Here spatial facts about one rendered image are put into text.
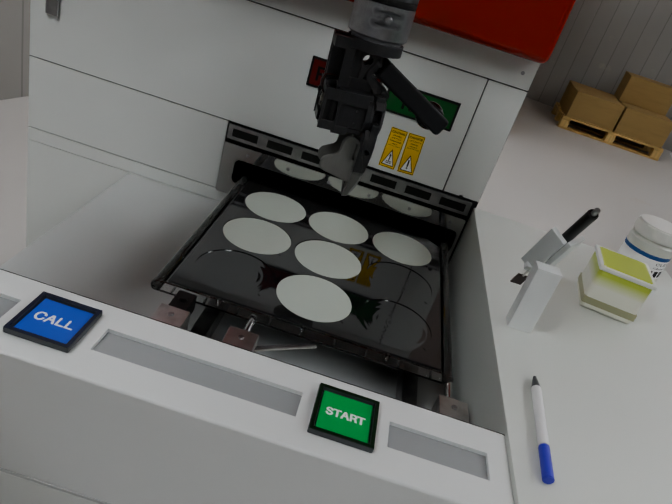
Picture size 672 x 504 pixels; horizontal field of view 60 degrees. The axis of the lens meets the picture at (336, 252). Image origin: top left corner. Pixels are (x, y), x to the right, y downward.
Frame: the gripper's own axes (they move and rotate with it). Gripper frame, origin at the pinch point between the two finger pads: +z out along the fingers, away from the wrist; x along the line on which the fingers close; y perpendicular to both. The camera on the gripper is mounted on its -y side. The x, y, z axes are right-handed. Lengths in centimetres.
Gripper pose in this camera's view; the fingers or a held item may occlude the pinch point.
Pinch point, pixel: (350, 187)
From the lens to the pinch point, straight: 81.7
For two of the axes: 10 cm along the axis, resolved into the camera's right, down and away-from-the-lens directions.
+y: -9.6, -1.7, -2.0
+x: 0.9, 5.1, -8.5
